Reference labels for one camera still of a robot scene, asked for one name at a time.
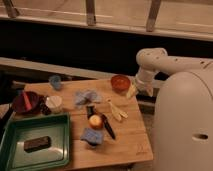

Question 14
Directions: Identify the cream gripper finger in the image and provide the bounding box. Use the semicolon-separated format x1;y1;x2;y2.
126;84;138;99

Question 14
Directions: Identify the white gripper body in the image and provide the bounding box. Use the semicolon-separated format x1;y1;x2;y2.
135;76;153;97

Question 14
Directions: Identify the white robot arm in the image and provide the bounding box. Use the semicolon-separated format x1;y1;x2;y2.
134;48;213;171

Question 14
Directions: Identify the green plastic tray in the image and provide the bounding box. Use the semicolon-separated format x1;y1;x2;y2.
0;114;70;171

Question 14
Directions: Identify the orange bowl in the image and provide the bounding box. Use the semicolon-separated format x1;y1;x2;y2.
110;75;130;93

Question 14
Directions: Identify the wooden cutting board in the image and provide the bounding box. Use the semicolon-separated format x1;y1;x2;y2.
13;78;154;171

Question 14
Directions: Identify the dark small bottle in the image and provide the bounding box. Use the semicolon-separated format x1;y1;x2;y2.
86;106;94;119

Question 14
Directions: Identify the orange round fruit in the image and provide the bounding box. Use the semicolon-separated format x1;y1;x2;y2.
89;115;103;129

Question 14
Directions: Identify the light blue cloth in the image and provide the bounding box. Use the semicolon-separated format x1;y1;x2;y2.
74;90;102;106

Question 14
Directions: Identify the small blue cup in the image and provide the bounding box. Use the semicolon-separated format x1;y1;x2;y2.
49;75;62;90

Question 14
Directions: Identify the white cup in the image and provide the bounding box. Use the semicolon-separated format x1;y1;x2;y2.
45;96;62;113

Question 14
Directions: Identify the dark brown brush block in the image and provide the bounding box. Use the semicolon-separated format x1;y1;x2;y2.
24;136;51;152

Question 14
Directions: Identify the dark red bowl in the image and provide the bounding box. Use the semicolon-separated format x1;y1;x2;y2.
12;91;39;114

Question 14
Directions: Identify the black handled knife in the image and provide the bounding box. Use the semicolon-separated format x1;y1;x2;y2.
101;114;116;140

